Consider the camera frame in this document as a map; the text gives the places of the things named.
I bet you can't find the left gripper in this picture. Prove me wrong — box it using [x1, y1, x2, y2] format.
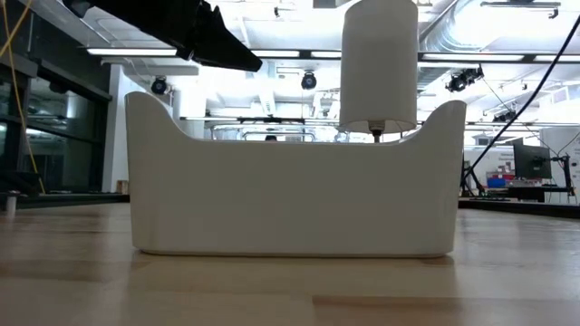
[63, 0, 263, 72]

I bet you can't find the ceiling light strip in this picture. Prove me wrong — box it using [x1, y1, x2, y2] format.
[419, 53, 580, 63]
[85, 47, 342, 59]

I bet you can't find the table lamp white shade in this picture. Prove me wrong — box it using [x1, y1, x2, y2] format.
[338, 0, 420, 144]

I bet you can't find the white plastic storage bin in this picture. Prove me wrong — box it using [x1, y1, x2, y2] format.
[124, 91, 468, 259]

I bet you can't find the black ceiling spotlight cluster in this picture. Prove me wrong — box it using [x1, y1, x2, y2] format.
[445, 64, 485, 93]

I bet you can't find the black background robot stand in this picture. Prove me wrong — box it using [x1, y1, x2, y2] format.
[459, 156, 489, 197]

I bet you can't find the black computer monitor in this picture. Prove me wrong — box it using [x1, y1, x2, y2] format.
[513, 143, 553, 180]

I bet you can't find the black background desk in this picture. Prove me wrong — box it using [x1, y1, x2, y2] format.
[506, 185, 577, 204]

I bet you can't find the yellow cable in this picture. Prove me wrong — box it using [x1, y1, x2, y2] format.
[0, 0, 46, 196]

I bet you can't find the silver ventilation duct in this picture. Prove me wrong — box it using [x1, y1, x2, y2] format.
[420, 0, 486, 52]

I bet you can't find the small grey metal post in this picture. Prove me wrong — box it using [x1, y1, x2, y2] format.
[4, 189, 21, 216]

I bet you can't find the long black arm cable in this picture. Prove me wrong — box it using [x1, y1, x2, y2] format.
[459, 14, 580, 194]

